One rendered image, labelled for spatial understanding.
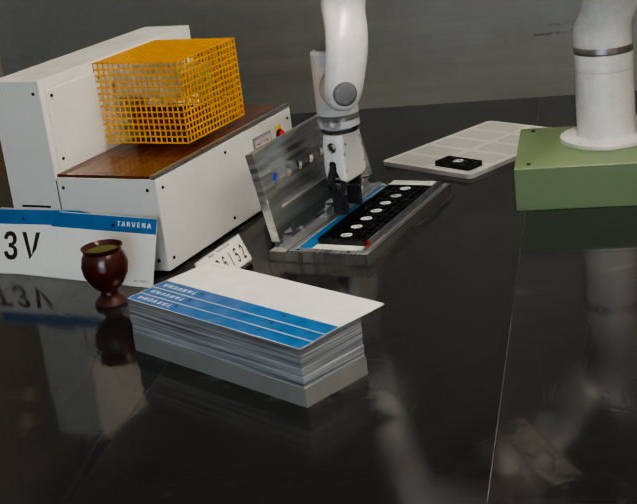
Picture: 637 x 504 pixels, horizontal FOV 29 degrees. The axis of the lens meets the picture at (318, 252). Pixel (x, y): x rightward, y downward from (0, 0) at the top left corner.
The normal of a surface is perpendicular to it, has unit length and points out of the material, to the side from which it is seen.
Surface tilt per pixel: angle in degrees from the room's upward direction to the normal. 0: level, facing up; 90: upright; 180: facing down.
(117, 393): 0
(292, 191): 79
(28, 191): 90
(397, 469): 0
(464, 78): 90
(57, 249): 69
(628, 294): 0
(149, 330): 90
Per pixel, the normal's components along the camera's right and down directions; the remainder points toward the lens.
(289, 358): -0.70, 0.31
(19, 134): -0.43, 0.34
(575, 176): -0.19, 0.34
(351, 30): 0.21, -0.42
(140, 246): -0.50, -0.02
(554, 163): -0.11, -0.94
